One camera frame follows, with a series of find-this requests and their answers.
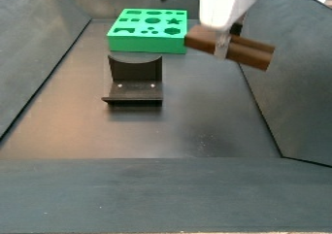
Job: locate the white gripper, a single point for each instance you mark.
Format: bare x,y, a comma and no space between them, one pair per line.
218,15

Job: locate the green foam shape fixture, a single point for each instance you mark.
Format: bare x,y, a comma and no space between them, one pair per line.
150,30

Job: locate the dark grey cradle stand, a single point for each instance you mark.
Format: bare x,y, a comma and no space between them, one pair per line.
137,81

